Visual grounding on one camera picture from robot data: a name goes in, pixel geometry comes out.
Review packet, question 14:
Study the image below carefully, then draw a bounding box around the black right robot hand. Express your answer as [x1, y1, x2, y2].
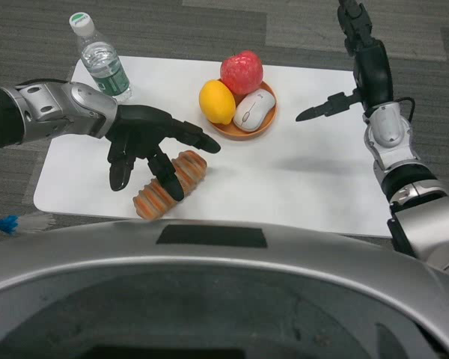
[295, 0, 394, 123]

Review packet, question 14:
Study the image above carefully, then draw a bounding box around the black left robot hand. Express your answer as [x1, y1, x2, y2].
[103, 104, 222, 203]

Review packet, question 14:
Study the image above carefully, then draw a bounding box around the ridged brown bread loaf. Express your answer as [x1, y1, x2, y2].
[132, 150, 209, 220]

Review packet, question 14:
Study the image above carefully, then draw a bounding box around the clear plastic water bottle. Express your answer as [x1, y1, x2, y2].
[68, 12, 133, 102]

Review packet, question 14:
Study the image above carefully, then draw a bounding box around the yellow lemon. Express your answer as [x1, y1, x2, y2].
[198, 79, 237, 125]

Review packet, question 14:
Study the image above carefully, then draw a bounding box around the orange shallow bowl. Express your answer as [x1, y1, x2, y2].
[205, 79, 278, 142]

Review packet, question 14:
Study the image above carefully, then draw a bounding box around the white computer mouse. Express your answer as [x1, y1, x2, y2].
[233, 90, 277, 132]

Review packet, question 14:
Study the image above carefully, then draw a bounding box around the red apple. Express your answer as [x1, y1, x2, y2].
[219, 51, 265, 96]

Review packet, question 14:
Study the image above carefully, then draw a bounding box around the silver robot chest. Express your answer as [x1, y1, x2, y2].
[0, 218, 449, 359]

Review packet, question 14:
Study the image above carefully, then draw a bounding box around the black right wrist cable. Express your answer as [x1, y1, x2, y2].
[394, 97, 416, 123]

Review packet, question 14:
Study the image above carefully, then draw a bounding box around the blue white frayed rope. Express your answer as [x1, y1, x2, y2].
[0, 212, 57, 236]

